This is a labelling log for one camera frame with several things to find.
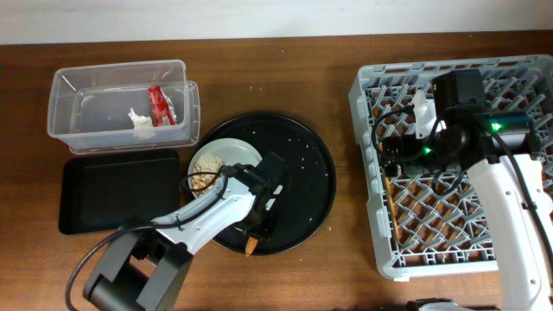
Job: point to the grey dishwasher rack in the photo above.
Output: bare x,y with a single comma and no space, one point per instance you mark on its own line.
439,235

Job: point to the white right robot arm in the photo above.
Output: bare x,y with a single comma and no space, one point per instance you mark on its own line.
499,151

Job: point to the round black serving tray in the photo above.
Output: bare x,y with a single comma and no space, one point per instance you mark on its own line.
311,185

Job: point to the black rectangular tray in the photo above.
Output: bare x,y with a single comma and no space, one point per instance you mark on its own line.
103,192

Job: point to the grey round plate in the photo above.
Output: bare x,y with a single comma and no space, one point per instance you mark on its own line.
232,150

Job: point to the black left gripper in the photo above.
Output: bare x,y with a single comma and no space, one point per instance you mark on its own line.
266,231

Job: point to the red snack wrapper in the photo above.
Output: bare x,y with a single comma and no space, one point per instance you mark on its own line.
162,110

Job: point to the clear plastic bin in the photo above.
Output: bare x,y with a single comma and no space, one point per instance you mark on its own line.
90,108

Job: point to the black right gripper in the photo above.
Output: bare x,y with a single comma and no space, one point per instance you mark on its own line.
405,146

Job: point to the orange carrot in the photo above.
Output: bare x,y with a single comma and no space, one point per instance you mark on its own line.
251,246

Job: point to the nut shells and rice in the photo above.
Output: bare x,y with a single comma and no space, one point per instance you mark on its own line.
204,173

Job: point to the white tissue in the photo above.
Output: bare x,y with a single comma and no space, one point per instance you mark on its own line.
141,124

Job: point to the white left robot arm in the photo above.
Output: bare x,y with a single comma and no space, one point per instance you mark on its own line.
143,267

